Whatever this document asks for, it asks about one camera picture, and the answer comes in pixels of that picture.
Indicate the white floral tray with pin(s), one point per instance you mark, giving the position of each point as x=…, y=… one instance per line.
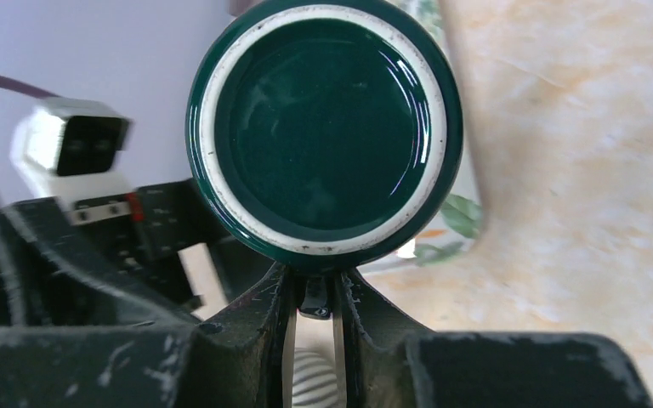
x=456, y=226

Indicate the dark green mug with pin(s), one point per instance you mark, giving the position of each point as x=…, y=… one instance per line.
x=324, y=134

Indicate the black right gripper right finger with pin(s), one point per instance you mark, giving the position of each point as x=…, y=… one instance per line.
x=390, y=360

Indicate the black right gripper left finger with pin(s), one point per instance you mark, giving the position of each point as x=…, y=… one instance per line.
x=234, y=359

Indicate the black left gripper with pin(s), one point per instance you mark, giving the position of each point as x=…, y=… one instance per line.
x=62, y=266

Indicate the striped grey white mug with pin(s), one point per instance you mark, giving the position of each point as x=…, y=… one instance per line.
x=314, y=380

